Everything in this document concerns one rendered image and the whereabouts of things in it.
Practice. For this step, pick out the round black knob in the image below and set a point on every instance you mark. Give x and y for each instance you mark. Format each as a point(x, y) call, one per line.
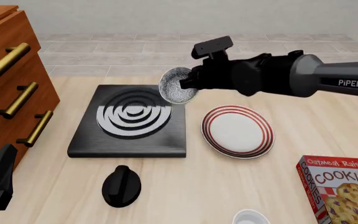
point(121, 186)

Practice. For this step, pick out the tall wooden drawer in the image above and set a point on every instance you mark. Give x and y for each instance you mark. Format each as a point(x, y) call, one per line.
point(8, 37)

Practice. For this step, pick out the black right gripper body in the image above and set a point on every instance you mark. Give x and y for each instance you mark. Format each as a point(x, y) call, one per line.
point(216, 75)

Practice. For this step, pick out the cookies box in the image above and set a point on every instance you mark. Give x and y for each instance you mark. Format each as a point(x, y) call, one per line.
point(340, 193)

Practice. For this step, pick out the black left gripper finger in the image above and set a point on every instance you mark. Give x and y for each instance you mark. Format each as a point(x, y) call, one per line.
point(6, 161)

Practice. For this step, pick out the flat black stove plate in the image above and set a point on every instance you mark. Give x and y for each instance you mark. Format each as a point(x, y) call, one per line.
point(154, 140)

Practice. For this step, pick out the small black plate on stalk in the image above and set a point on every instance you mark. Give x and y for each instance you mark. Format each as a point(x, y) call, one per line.
point(213, 46)

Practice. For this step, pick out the black patterned bowl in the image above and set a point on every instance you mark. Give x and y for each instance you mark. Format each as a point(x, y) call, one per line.
point(171, 86)

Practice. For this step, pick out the small white bowl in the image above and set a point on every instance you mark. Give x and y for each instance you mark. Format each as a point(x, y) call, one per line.
point(250, 218)

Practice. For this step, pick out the low wooden drawer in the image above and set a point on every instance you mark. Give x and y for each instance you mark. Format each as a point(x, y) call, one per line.
point(2, 137)

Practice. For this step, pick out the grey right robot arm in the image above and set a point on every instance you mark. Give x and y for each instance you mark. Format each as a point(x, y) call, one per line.
point(315, 77)

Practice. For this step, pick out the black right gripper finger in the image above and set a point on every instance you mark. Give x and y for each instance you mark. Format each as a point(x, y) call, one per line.
point(194, 71)
point(187, 83)

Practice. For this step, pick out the white plate with red rings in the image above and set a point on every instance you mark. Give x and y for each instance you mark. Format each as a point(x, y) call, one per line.
point(236, 133)

